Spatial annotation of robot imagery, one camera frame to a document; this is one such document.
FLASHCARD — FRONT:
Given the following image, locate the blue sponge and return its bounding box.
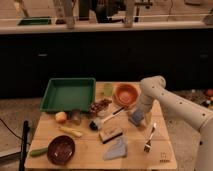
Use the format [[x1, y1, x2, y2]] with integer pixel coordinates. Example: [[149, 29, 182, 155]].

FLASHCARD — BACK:
[[129, 110, 144, 126]]

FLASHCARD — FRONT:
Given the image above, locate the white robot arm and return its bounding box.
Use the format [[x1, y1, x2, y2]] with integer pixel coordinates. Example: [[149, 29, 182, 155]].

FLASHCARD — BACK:
[[138, 76, 213, 171]]

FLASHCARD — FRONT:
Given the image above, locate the orange bowl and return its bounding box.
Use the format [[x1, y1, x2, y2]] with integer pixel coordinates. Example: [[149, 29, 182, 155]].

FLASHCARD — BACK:
[[113, 83, 138, 108]]

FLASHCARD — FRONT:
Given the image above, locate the silver fork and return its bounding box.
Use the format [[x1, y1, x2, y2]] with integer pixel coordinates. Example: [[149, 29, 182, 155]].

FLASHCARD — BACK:
[[144, 123, 157, 153]]

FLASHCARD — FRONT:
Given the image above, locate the wooden block eraser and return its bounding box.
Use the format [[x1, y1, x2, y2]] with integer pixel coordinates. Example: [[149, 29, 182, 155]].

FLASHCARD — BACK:
[[99, 127, 123, 144]]

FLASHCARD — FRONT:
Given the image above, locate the blue grey cloth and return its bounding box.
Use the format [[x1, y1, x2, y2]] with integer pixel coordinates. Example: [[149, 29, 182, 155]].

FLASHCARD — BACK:
[[103, 137, 128, 160]]

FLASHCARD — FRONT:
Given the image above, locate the green cup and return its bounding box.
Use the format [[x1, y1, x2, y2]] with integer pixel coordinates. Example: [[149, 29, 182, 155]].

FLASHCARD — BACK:
[[103, 83, 113, 97]]

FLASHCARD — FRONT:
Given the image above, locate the small glass jar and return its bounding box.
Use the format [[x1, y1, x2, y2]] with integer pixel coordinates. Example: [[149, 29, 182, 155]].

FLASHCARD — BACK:
[[70, 110, 81, 125]]

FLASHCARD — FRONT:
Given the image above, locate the green plastic tray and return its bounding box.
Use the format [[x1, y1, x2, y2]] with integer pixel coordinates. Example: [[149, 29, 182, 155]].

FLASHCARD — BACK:
[[40, 78, 96, 113]]

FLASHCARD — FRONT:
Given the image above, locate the yellow corn piece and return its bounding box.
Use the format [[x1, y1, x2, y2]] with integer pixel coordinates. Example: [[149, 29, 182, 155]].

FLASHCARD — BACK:
[[59, 126, 83, 138]]

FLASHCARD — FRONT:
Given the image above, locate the green cucumber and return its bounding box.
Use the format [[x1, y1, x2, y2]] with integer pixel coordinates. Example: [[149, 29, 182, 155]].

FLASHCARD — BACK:
[[30, 147, 48, 157]]

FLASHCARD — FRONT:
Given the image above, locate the green tray in background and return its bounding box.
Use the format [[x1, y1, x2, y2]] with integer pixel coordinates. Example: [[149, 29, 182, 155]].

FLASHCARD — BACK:
[[18, 17, 51, 26]]

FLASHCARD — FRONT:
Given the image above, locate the black table clamp post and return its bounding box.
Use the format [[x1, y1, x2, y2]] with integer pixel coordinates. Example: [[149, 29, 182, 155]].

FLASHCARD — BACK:
[[19, 121, 30, 171]]

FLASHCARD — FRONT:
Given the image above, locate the black cable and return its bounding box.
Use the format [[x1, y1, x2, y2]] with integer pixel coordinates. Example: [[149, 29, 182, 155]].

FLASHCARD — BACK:
[[0, 118, 24, 141]]

